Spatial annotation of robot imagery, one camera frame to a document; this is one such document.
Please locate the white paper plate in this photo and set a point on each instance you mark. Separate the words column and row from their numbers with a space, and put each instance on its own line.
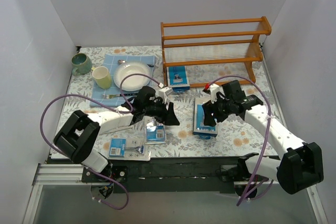
column 133, row 83

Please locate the floral table mat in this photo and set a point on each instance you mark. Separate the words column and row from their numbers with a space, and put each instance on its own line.
column 235, row 137

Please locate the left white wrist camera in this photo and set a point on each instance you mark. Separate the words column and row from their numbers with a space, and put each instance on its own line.
column 164, row 92

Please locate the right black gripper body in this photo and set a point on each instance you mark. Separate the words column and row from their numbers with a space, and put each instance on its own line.
column 214, row 108

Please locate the black handled fork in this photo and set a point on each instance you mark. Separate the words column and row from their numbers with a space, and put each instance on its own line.
column 111, row 96

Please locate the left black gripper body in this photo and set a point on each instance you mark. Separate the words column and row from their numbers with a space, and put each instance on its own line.
column 163, row 112

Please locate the pale yellow cup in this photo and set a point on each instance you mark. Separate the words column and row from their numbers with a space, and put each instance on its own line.
column 102, row 77

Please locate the blue checked cloth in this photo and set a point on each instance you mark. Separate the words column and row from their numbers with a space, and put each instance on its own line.
column 111, row 62

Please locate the orange wooden shelf rack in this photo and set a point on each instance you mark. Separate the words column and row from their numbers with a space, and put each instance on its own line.
column 214, row 48

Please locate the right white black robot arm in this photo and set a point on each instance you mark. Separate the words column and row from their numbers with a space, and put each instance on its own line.
column 299, row 165

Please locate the white blue harrys razor box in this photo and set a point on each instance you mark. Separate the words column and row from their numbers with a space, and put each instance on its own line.
column 199, row 129

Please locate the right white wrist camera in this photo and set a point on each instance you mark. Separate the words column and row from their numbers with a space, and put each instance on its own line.
column 212, row 89

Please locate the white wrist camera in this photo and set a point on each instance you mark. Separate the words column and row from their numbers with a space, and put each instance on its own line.
column 212, row 89
column 164, row 92

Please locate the green ceramic mug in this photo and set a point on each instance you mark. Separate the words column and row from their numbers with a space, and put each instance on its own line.
column 81, row 64

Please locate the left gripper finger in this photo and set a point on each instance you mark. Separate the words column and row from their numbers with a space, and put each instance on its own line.
column 170, row 118
column 160, row 119

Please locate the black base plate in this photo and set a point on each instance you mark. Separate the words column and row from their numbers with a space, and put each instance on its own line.
column 218, row 174

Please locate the razor blister pack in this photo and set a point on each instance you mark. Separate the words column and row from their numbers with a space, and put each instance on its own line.
column 119, row 129
column 129, row 149
column 154, row 132

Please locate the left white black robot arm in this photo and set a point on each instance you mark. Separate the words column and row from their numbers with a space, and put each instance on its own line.
column 77, row 137

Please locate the aluminium frame rail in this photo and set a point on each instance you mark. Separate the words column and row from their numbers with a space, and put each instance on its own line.
column 68, row 193

